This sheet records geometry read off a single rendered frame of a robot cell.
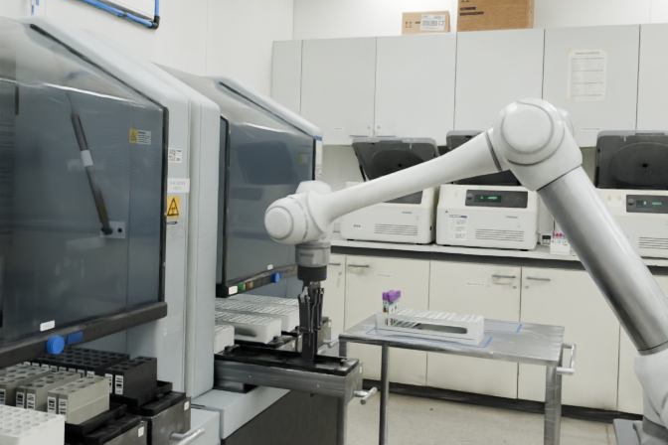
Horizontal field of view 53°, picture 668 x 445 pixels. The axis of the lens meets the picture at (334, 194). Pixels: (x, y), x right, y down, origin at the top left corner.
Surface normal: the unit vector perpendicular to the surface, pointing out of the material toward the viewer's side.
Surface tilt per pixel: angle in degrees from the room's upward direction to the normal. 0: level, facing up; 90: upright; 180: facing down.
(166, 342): 90
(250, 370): 90
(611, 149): 142
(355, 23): 90
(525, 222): 90
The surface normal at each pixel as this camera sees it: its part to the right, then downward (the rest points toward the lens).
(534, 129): -0.36, -0.08
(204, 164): 0.94, 0.04
